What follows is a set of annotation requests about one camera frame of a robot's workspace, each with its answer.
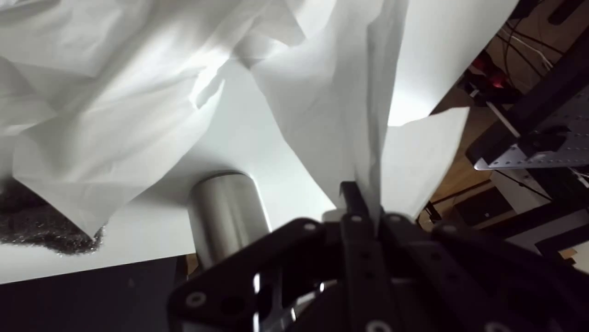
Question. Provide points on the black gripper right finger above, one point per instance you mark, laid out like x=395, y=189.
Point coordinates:
x=452, y=290

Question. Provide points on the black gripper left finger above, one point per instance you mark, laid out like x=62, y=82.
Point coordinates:
x=364, y=272

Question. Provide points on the white wipe tissue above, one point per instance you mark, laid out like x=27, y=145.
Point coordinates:
x=331, y=95

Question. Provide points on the silver metal cylinder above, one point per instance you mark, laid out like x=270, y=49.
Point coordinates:
x=224, y=215

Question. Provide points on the white crumpled tissue on table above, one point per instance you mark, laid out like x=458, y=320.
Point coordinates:
x=104, y=97

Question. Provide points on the grey fuzzy cloth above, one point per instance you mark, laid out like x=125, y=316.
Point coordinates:
x=27, y=220

